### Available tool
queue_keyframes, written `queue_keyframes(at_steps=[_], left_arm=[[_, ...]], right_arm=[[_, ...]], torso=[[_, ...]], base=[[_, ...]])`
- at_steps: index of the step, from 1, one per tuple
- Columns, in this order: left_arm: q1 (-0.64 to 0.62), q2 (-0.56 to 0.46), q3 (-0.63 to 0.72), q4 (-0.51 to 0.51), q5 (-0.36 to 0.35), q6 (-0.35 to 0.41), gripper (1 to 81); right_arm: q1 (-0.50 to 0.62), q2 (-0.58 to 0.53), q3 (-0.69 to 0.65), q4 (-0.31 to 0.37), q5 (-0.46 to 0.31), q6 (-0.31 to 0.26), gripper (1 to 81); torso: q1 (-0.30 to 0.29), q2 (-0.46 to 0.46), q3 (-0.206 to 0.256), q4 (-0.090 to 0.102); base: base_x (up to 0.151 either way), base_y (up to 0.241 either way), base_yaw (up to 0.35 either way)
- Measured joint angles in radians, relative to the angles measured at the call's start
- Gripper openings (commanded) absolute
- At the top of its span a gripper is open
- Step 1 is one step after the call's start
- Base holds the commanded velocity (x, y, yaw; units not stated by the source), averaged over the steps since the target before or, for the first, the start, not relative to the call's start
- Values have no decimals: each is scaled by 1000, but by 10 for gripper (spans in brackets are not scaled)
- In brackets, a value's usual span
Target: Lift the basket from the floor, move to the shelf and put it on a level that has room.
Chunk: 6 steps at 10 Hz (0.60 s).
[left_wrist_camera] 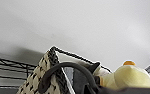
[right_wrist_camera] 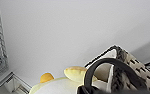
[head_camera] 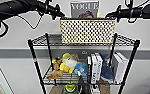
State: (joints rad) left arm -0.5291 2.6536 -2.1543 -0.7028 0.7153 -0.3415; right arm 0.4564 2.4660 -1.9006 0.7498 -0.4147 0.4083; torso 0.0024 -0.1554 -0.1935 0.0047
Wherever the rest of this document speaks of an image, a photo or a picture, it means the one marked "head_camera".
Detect pale woven basket dark spots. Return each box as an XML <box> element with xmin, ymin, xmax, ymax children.
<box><xmin>59</xmin><ymin>18</ymin><xmax>116</xmax><ymax>45</ymax></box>

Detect pale yellow plush toy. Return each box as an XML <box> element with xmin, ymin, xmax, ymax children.
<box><xmin>96</xmin><ymin>11</ymin><xmax>103</xmax><ymax>20</ymax></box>

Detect white Vogue magazine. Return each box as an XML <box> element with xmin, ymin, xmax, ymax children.
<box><xmin>69</xmin><ymin>0</ymin><xmax>100</xmax><ymax>20</ymax></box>

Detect wide white box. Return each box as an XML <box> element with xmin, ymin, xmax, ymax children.
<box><xmin>110</xmin><ymin>52</ymin><xmax>129</xmax><ymax>85</ymax></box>

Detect yellow and white plush toy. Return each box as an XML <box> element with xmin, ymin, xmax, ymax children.
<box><xmin>59</xmin><ymin>52</ymin><xmax>81</xmax><ymax>75</ymax></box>

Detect blue bag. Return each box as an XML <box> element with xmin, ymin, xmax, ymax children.
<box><xmin>99</xmin><ymin>53</ymin><xmax>115</xmax><ymax>82</ymax></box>

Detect narrow white box black edge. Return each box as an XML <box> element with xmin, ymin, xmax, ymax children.
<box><xmin>86</xmin><ymin>54</ymin><xmax>93</xmax><ymax>85</ymax></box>

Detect small blue toy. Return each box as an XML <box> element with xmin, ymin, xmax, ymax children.
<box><xmin>73</xmin><ymin>61</ymin><xmax>89</xmax><ymax>78</ymax></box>

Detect small flat cardboard box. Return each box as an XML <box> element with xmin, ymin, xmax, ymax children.
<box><xmin>50</xmin><ymin>86</ymin><xmax>65</xmax><ymax>94</ymax></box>

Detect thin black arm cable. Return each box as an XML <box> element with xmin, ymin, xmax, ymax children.
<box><xmin>14</xmin><ymin>11</ymin><xmax>46</xmax><ymax>31</ymax></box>

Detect black wire shelf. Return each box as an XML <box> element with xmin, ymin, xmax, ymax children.
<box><xmin>26</xmin><ymin>31</ymin><xmax>142</xmax><ymax>94</ymax></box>

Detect white door frame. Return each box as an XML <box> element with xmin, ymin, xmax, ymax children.
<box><xmin>0</xmin><ymin>56</ymin><xmax>14</xmax><ymax>94</ymax></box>

